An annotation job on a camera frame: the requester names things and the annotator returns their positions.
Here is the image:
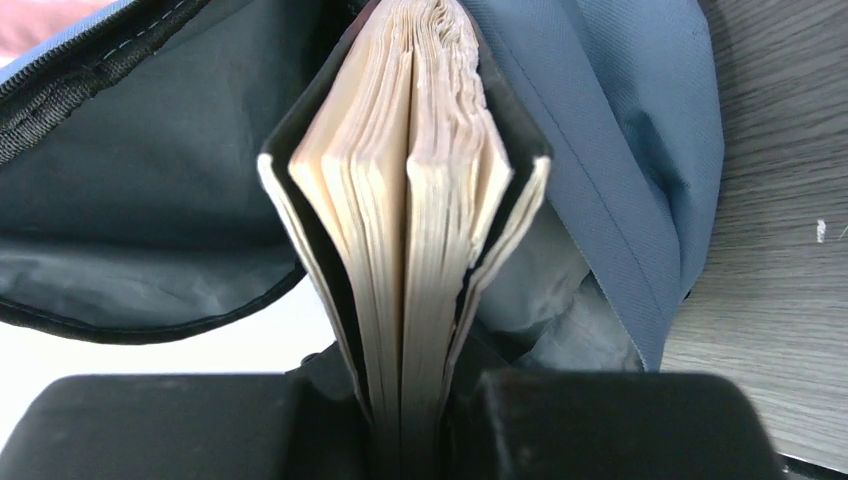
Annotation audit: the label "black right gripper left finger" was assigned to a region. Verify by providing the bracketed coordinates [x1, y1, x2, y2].
[1, 346, 368, 480]

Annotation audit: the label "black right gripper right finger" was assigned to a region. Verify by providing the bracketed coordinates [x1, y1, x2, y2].
[444, 331, 785, 479]

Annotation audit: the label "Three Days to See book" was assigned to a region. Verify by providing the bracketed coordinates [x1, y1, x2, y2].
[258, 1, 553, 479]

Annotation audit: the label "blue backpack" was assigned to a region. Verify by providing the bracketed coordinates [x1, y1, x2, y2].
[1, 1, 724, 370]

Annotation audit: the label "pink drawstring shorts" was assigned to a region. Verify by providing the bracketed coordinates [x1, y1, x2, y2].
[1, 0, 111, 66]

